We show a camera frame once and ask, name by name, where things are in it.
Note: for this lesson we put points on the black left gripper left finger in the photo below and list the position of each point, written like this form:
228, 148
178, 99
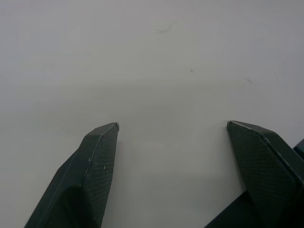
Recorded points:
80, 180

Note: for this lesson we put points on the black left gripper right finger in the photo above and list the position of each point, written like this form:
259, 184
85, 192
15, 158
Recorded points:
266, 171

